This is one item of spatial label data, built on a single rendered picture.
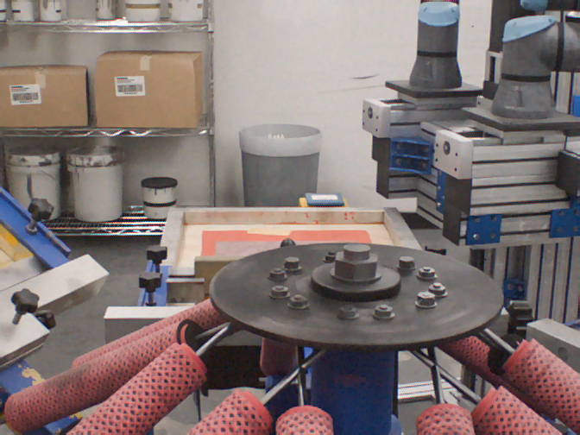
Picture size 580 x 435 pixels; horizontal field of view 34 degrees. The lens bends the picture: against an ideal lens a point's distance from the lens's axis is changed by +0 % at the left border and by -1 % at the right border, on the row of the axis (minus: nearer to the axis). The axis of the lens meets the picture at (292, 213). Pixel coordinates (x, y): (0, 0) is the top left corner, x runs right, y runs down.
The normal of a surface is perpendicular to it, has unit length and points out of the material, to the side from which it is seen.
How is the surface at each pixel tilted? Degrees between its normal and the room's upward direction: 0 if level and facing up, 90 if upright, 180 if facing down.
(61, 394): 82
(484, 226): 90
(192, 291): 90
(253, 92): 90
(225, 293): 0
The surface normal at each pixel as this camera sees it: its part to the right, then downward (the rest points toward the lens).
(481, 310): 0.01, -0.96
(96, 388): -0.37, 0.37
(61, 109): 0.18, 0.29
